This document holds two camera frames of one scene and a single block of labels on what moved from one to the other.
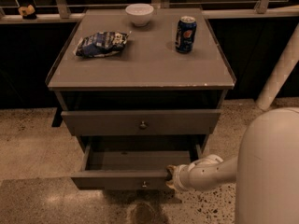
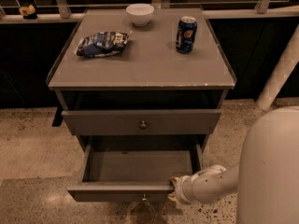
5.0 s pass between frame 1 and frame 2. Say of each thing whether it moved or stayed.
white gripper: moved
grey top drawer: stayed
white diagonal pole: stayed
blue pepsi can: stayed
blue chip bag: stayed
